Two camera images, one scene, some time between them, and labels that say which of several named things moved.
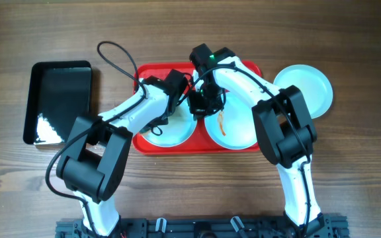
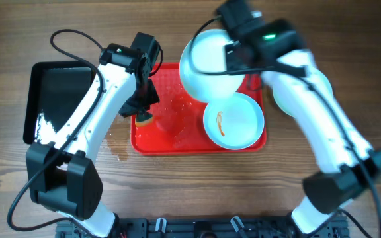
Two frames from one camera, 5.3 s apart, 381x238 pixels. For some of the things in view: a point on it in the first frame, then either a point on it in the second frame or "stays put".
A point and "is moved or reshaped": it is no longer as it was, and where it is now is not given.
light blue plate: (182, 125) is moved or reshaped
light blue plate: (234, 126) stays put
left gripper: (159, 122) to (141, 103)
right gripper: (198, 108) to (234, 57)
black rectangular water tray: (58, 92) stays put
